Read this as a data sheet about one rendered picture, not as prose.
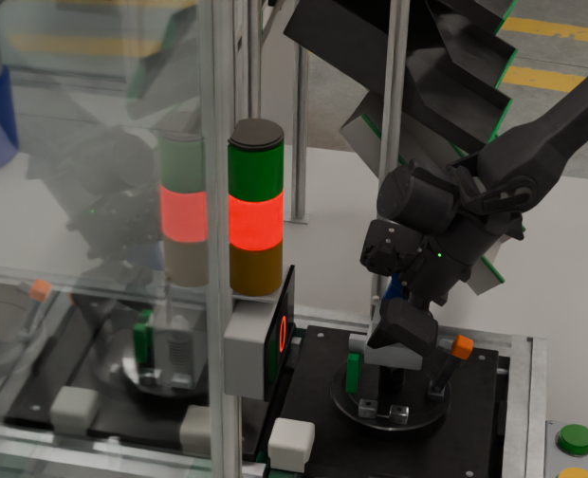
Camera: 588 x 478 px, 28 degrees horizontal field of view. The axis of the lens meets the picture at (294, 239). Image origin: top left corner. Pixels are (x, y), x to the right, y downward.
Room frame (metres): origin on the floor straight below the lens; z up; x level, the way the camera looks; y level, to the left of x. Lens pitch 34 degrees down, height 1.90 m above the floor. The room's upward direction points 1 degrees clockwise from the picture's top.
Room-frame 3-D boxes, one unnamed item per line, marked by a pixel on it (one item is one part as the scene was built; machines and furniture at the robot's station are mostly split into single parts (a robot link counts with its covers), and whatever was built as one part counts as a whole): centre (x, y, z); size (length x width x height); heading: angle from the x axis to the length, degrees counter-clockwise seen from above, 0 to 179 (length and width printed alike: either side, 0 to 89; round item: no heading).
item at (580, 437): (0.99, -0.32, 0.96); 0.04 x 0.04 x 0.02
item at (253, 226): (0.88, 0.04, 1.33); 0.05 x 0.05 x 0.05
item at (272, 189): (0.88, 0.04, 1.38); 0.05 x 0.05 x 0.05
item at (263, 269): (0.88, 0.04, 1.28); 0.05 x 0.05 x 0.05
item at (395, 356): (1.04, -0.11, 1.07); 0.08 x 0.04 x 0.07; 80
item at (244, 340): (0.88, 0.04, 1.29); 0.12 x 0.05 x 0.25; 169
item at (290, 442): (0.96, 0.00, 0.97); 0.05 x 0.05 x 0.04; 79
